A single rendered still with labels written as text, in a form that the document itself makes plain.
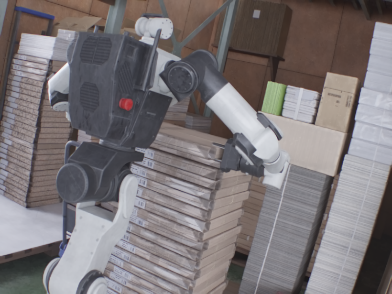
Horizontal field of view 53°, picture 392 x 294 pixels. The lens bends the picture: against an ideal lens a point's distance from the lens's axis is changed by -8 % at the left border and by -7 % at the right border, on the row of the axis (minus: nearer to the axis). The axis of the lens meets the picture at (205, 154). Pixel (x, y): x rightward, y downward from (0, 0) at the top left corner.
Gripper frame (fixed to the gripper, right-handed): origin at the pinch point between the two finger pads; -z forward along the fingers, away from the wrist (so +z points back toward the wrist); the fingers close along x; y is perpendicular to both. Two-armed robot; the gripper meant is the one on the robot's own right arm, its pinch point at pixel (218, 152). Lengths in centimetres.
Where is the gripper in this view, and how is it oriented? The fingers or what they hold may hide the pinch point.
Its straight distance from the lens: 156.3
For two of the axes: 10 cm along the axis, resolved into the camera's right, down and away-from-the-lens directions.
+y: -4.5, 0.4, -8.9
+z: 8.7, 2.6, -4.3
